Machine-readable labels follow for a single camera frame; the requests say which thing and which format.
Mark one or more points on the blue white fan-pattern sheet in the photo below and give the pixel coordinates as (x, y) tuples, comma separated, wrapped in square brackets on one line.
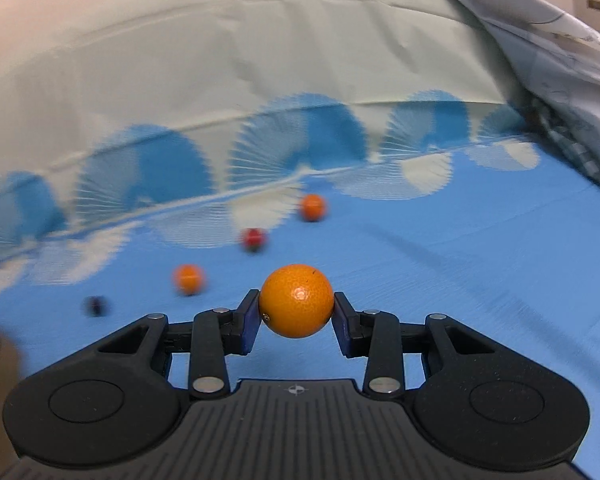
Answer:
[(145, 134)]

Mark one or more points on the small red cherry fruit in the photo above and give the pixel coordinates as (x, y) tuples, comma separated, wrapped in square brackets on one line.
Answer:
[(254, 239)]

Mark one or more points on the grey crumpled blanket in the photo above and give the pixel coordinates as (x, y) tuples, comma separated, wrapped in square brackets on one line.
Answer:
[(556, 57)]

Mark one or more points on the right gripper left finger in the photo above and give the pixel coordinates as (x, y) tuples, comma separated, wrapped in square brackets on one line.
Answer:
[(211, 337)]

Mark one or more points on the small orange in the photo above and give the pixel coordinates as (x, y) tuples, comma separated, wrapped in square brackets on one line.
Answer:
[(189, 279), (296, 301), (313, 208)]

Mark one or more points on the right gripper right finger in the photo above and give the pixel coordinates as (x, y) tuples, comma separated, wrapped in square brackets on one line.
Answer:
[(382, 339)]

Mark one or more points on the dark plum fruit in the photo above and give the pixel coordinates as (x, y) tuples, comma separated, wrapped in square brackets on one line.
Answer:
[(95, 306)]

